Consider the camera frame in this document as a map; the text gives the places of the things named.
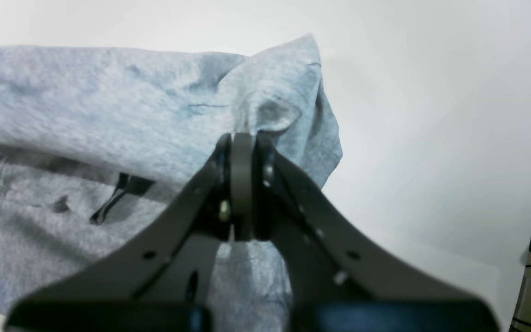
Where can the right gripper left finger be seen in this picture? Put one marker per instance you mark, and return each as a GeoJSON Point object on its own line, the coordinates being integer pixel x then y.
{"type": "Point", "coordinates": [159, 280]}

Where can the grey T-shirt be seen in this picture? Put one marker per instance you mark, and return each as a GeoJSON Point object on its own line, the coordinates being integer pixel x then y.
{"type": "Point", "coordinates": [96, 142]}

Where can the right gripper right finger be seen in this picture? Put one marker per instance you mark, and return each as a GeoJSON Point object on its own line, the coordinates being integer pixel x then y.
{"type": "Point", "coordinates": [341, 281]}

